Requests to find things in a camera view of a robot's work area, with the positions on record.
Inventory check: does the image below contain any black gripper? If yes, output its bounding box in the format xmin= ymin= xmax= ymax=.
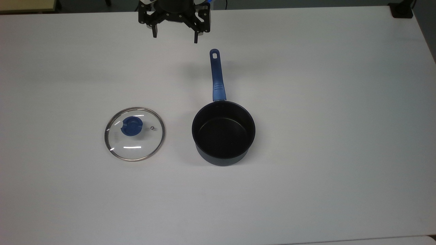
xmin=138 ymin=0 xmax=212 ymax=44

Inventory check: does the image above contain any glass lid with blue knob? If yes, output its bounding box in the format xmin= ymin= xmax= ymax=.
xmin=104 ymin=107 xmax=166 ymax=162

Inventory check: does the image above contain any dark saucepan with blue handle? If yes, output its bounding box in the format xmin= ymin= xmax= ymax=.
xmin=191 ymin=49 xmax=256 ymax=167

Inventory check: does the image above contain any beige wooden desk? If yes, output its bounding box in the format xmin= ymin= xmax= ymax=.
xmin=0 ymin=0 xmax=57 ymax=14

